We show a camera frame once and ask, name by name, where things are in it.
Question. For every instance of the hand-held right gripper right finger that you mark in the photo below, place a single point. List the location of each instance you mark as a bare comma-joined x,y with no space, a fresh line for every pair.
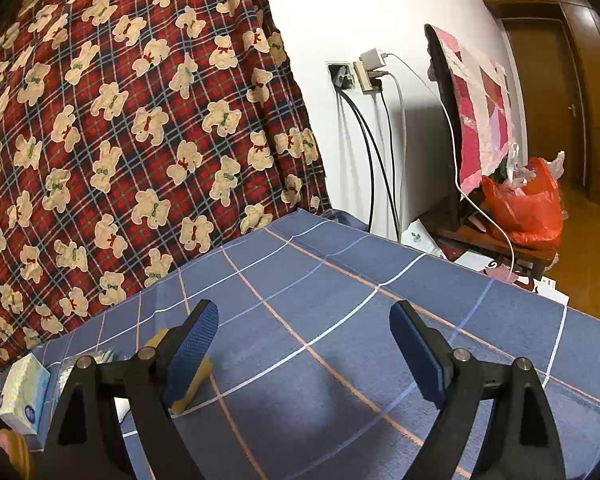
420,355

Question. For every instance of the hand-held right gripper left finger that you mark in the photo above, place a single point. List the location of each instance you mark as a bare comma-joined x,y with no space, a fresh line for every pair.
192,345

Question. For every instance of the yellow sponge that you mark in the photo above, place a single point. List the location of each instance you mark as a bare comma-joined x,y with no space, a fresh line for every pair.
200,375

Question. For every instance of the orange round sponge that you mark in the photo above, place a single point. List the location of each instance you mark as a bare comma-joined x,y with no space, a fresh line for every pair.
15,455

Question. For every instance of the blue checked bed sheet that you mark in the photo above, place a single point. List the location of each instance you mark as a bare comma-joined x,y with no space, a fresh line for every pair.
330,310

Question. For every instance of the white papers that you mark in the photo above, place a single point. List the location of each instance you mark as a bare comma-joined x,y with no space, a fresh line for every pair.
480,262

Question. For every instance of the white paper bag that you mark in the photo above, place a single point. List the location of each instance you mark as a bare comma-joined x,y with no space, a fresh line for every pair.
422,240

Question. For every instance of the wooden side table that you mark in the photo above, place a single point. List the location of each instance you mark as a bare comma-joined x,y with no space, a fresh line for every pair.
480,242

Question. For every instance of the white packet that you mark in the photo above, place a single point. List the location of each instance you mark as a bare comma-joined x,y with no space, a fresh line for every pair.
65,375

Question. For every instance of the white tissue box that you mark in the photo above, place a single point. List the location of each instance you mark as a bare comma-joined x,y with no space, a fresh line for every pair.
22,395

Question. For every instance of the red plastic bag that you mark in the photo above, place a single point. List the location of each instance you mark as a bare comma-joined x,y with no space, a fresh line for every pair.
525,210

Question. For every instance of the black monitor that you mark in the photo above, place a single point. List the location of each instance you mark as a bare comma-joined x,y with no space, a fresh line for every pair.
447,160

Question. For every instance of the white plastic bag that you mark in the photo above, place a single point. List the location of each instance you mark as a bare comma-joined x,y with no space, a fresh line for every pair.
517,170

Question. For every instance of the red plaid teddy bear blanket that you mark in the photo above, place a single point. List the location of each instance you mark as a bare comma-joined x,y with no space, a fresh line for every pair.
130,135

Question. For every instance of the pink patchwork cloth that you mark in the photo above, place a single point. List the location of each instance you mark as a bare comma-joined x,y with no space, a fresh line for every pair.
480,110

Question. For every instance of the brown wooden door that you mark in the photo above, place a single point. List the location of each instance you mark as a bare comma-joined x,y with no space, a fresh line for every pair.
545,100

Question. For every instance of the white charger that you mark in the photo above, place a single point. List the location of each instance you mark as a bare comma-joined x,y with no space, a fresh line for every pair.
374,58

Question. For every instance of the white charger and wall sockets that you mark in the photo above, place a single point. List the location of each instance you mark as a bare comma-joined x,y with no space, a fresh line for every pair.
369,77

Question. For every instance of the wall socket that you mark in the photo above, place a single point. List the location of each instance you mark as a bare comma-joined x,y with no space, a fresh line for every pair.
339,74

